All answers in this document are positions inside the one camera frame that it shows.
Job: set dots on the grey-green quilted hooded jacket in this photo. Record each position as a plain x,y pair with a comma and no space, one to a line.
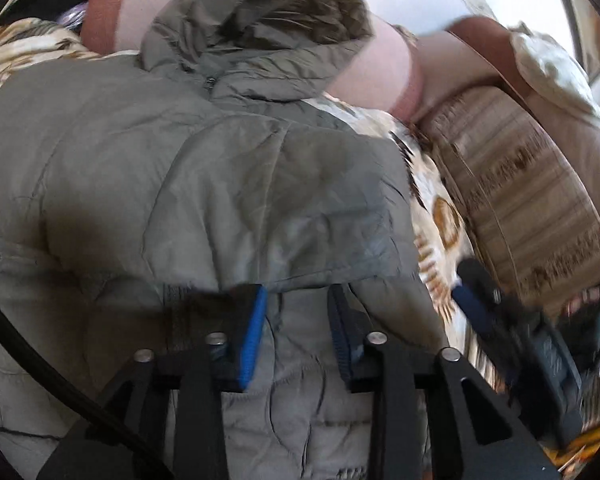
190,175

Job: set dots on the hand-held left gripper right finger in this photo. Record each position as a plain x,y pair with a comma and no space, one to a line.
342,342

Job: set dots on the striped brown cushion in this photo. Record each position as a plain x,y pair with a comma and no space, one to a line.
525,185

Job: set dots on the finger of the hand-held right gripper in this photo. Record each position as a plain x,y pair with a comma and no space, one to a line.
472,292

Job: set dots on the pink sofa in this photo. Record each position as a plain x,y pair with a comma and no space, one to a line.
395,60

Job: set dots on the leaf print blanket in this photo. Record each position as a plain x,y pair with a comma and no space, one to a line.
440,220

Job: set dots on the white patterned cushion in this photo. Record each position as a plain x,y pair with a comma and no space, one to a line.
555,70

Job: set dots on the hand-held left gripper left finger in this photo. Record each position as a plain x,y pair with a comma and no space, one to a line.
252,340

